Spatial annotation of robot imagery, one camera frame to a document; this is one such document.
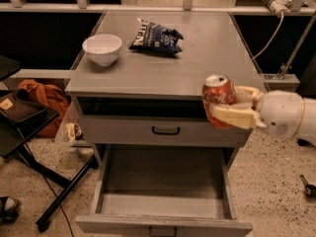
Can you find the black floor tool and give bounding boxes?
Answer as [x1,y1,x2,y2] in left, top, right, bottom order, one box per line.
[299,175,316,198]

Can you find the red coke can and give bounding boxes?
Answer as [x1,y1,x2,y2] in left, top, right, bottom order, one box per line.
[202,74,236,128]

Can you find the black sandal foot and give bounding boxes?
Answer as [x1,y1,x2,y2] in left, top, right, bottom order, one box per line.
[0,197,19,223]

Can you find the grey open bottom drawer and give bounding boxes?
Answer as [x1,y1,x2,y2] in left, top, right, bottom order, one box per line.
[76,146,253,237]

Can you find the orange backpack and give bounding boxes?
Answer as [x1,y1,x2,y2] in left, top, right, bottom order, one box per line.
[18,79,69,138]

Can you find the thin black floor cable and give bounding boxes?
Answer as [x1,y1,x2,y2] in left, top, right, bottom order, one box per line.
[19,128,75,237]

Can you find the grey drawer cabinet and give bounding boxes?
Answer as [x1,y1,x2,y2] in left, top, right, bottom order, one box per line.
[64,10,271,170]

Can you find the white power strip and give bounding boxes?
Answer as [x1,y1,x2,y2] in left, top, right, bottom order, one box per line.
[262,0,291,17]

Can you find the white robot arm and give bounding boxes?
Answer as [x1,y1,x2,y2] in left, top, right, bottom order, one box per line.
[207,86,316,145]

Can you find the black folding chair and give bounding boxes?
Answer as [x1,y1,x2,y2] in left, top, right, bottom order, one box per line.
[0,54,99,233]

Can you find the blue chip bag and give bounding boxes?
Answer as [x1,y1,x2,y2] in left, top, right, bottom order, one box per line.
[128,18,184,55]

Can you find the white power cable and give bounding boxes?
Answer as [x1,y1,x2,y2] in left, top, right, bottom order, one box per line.
[251,12,285,61]

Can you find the clear plastic snack bag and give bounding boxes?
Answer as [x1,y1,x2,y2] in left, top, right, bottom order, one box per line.
[54,104,84,146]

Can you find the grey middle drawer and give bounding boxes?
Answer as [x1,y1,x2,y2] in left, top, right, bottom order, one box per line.
[79,116,252,148]

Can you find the white bowl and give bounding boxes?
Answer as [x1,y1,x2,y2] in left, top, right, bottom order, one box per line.
[82,34,122,66]

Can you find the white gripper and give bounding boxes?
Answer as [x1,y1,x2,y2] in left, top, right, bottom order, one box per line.
[209,86,305,138]

